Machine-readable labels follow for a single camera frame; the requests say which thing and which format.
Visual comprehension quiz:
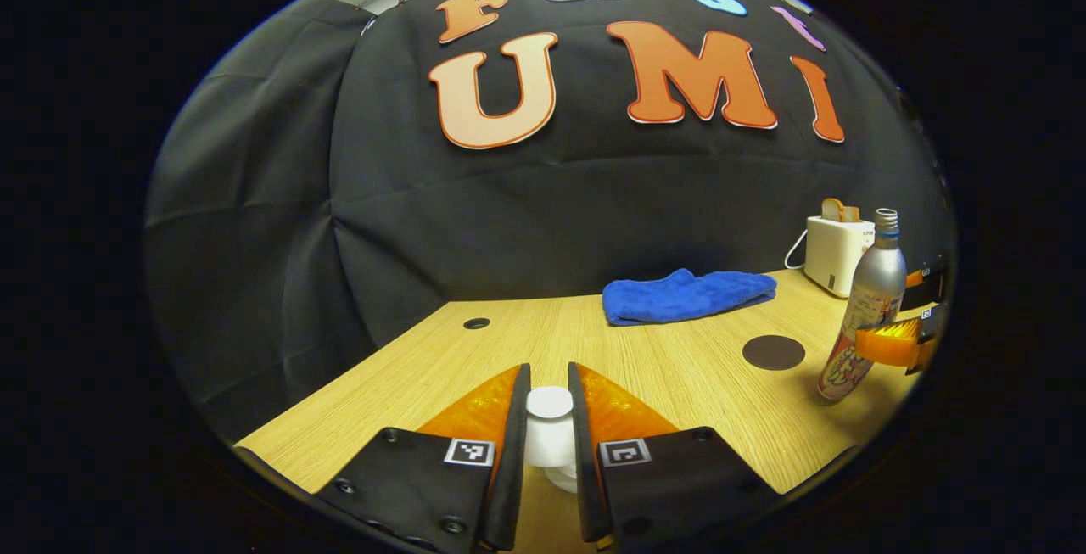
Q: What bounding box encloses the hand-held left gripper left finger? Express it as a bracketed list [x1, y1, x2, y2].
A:
[314, 362, 532, 553]

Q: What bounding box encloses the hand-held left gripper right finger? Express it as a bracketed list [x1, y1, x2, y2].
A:
[567, 361, 786, 551]

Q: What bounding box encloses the silver water bottle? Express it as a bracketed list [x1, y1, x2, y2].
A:
[817, 208, 907, 402]

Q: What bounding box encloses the white teacup lid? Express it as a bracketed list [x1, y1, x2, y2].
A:
[524, 386, 578, 470]

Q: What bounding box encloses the dark brown round coaster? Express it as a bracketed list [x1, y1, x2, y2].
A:
[742, 335, 806, 371]

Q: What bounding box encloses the white toaster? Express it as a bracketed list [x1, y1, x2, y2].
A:
[803, 215, 876, 299]

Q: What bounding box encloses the blue towel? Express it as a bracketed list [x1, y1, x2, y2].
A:
[602, 268, 778, 327]

